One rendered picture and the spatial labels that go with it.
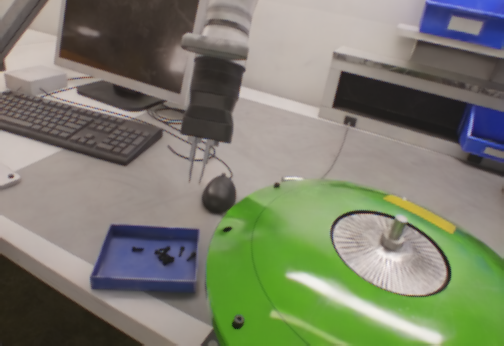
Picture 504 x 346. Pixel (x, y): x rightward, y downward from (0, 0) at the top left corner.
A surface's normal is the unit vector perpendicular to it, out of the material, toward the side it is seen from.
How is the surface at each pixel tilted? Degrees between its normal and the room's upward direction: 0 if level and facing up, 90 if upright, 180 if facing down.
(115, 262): 0
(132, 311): 0
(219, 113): 59
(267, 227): 17
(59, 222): 0
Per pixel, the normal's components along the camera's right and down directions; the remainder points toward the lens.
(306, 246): 0.00, -0.89
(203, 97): -0.07, 0.11
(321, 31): -0.41, 0.35
